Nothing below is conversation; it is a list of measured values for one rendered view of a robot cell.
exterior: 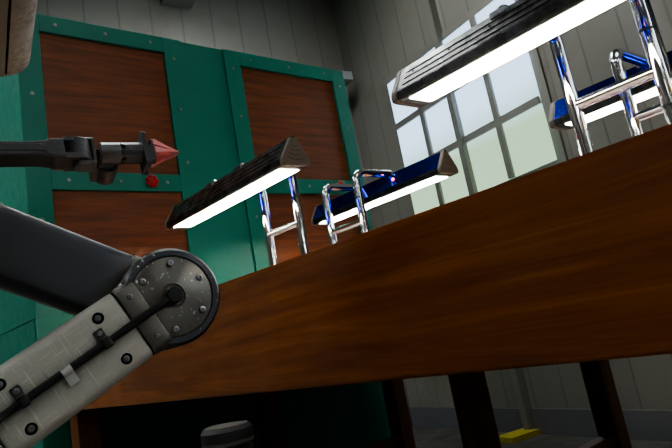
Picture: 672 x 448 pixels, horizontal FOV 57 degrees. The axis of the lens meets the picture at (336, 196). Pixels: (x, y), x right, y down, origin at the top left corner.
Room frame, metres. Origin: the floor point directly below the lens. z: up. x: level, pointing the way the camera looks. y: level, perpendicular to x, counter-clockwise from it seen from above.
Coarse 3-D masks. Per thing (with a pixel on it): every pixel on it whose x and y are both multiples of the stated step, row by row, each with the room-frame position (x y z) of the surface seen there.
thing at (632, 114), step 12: (612, 60) 1.21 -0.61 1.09; (624, 60) 1.26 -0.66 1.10; (636, 60) 1.28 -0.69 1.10; (624, 72) 1.21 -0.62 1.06; (624, 96) 1.21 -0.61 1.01; (624, 108) 1.22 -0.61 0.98; (636, 108) 1.21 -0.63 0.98; (648, 108) 1.19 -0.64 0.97; (660, 108) 1.17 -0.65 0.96; (636, 120) 1.21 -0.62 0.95; (636, 132) 1.21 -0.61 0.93
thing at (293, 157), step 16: (288, 144) 1.37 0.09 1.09; (256, 160) 1.47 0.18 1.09; (272, 160) 1.40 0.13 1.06; (288, 160) 1.37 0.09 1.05; (304, 160) 1.40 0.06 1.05; (224, 176) 1.60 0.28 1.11; (240, 176) 1.51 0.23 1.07; (256, 176) 1.44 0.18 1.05; (288, 176) 1.47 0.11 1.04; (208, 192) 1.64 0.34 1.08; (224, 192) 1.55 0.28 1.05; (176, 208) 1.80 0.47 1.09; (192, 208) 1.68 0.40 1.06; (176, 224) 1.77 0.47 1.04
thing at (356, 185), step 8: (352, 176) 1.82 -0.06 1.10; (360, 176) 1.83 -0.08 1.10; (368, 176) 1.86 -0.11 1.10; (376, 176) 1.88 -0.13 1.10; (384, 176) 1.90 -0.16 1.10; (328, 184) 1.94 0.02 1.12; (336, 184) 1.96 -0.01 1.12; (344, 184) 1.99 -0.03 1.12; (352, 184) 1.82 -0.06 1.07; (360, 184) 1.81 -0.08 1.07; (328, 192) 1.93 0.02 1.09; (360, 192) 1.82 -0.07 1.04; (328, 200) 1.93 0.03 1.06; (360, 200) 1.81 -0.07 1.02; (328, 208) 1.92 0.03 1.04; (360, 208) 1.81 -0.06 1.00; (328, 216) 1.92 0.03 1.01; (360, 216) 1.82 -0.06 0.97; (328, 224) 1.93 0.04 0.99; (344, 224) 1.88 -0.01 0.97; (352, 224) 1.85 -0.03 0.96; (360, 224) 1.82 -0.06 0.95; (368, 224) 1.81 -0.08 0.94; (328, 232) 1.93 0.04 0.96; (336, 232) 1.91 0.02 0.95; (336, 240) 1.93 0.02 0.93
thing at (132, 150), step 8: (144, 136) 1.55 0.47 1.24; (120, 144) 1.52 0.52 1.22; (128, 144) 1.52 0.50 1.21; (136, 144) 1.53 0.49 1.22; (144, 144) 1.54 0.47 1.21; (128, 152) 1.52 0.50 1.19; (136, 152) 1.53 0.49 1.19; (144, 152) 1.53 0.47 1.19; (128, 160) 1.53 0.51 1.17; (136, 160) 1.54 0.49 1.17; (144, 160) 1.54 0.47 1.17; (144, 168) 1.55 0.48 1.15
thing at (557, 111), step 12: (636, 72) 1.33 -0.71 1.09; (600, 84) 1.40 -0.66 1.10; (648, 84) 1.30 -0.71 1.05; (612, 96) 1.36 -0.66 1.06; (552, 108) 1.49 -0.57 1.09; (564, 108) 1.45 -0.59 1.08; (588, 108) 1.40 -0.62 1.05; (600, 108) 1.38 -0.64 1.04; (552, 120) 1.47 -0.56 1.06; (564, 120) 1.45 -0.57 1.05
